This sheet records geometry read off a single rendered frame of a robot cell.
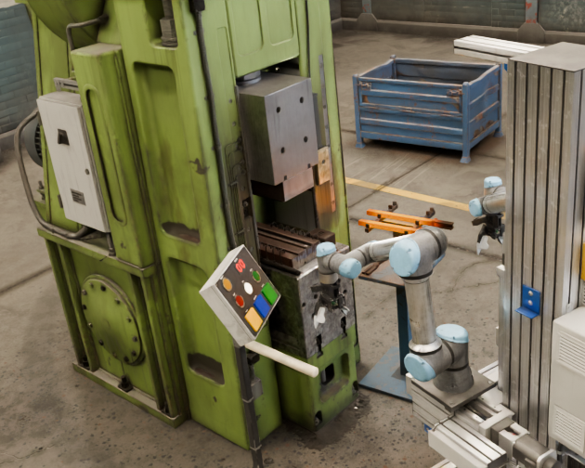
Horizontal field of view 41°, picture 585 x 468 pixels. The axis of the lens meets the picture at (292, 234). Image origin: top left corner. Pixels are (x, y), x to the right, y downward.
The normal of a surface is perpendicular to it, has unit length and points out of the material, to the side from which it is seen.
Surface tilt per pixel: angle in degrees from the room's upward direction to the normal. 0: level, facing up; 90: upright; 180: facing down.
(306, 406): 89
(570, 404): 90
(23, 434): 0
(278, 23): 90
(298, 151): 90
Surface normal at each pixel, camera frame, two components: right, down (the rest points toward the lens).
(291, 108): 0.74, 0.22
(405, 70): -0.59, 0.40
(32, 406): -0.11, -0.89
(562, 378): -0.83, 0.32
